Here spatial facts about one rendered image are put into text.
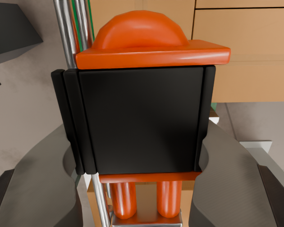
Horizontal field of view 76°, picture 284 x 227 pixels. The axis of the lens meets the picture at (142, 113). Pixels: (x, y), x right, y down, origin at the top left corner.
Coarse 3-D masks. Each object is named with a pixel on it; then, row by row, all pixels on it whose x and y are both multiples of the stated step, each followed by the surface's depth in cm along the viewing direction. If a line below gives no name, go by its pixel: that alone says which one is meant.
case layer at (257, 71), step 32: (96, 0) 68; (128, 0) 68; (160, 0) 68; (192, 0) 68; (224, 0) 68; (256, 0) 68; (96, 32) 73; (192, 32) 74; (224, 32) 73; (256, 32) 73; (224, 64) 80; (256, 64) 80; (224, 96) 87; (256, 96) 87
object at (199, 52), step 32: (96, 64) 9; (128, 64) 9; (160, 64) 9; (192, 64) 9; (96, 96) 9; (128, 96) 9; (160, 96) 9; (192, 96) 9; (96, 128) 10; (128, 128) 10; (160, 128) 10; (192, 128) 10; (96, 160) 11; (128, 160) 11; (160, 160) 11; (192, 160) 11
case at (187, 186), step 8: (104, 184) 61; (136, 184) 61; (144, 184) 61; (184, 184) 61; (192, 184) 60; (88, 192) 59; (184, 192) 59; (192, 192) 59; (184, 200) 61; (96, 208) 63; (184, 208) 63; (96, 216) 65; (112, 216) 65; (184, 216) 65; (96, 224) 67; (184, 224) 67
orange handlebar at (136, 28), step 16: (128, 16) 9; (144, 16) 9; (160, 16) 9; (112, 32) 9; (128, 32) 9; (144, 32) 9; (160, 32) 9; (176, 32) 10; (96, 48) 10; (112, 48) 10; (112, 192) 15; (128, 192) 15; (160, 192) 15; (176, 192) 15; (128, 208) 16; (160, 208) 16; (176, 208) 16
